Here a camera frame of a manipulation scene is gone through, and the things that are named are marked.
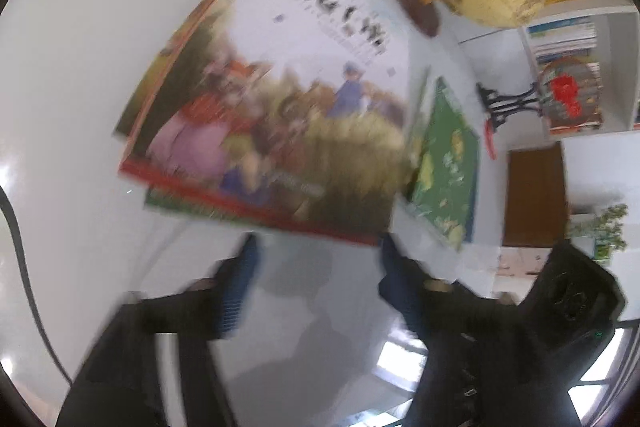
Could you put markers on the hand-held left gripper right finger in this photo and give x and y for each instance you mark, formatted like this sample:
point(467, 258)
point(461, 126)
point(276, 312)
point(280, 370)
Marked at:
point(400, 287)

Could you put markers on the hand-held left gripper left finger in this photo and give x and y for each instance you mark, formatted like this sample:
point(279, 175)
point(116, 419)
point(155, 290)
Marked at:
point(237, 287)

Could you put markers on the white storybook with red border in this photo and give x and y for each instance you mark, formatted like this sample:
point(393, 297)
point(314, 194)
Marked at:
point(250, 107)

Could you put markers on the light green book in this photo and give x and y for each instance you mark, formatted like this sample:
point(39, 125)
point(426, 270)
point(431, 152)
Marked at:
point(137, 107)

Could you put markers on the window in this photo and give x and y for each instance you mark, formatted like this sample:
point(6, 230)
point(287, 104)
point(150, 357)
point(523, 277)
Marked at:
point(607, 359)

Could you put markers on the cardboard box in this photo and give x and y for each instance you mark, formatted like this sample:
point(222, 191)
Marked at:
point(520, 262)

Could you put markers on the potted green plant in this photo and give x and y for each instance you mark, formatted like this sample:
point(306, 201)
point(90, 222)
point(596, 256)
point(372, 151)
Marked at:
point(600, 227)

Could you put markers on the brown wooden cabinet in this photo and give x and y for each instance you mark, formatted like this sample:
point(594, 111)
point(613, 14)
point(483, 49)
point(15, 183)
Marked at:
point(535, 197)

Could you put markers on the bright green flower book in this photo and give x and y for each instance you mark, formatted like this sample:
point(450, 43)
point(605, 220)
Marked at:
point(450, 167)

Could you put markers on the red tassel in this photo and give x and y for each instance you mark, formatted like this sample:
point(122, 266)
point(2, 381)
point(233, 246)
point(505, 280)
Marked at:
point(489, 142)

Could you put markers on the round embroidered fan on stand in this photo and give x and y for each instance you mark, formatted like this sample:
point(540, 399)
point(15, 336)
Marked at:
point(565, 92)

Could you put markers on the white bookshelf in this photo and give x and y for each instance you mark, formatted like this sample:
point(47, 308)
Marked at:
point(620, 57)

